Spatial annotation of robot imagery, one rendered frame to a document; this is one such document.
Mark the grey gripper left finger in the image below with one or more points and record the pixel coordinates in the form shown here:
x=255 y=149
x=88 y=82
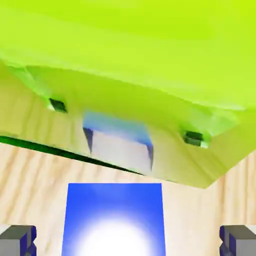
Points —
x=17 y=241

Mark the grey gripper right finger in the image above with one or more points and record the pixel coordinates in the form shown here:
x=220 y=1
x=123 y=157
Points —
x=240 y=241

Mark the small blue cube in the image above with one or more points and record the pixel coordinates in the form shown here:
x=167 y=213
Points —
x=114 y=202

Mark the large lime green box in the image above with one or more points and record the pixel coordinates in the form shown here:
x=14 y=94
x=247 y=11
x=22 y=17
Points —
x=128 y=60

